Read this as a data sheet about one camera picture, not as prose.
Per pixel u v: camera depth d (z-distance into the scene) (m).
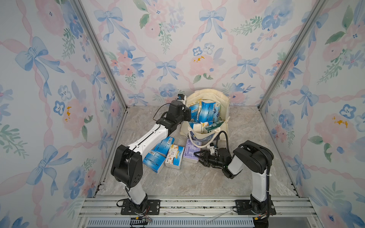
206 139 0.89
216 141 0.90
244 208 0.73
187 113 0.75
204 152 0.85
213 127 0.90
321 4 0.68
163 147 0.90
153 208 0.74
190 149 0.90
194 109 0.92
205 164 0.85
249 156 0.54
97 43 0.82
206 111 0.88
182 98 0.73
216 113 0.95
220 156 0.76
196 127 0.89
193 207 0.75
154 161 0.83
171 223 0.70
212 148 0.90
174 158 0.85
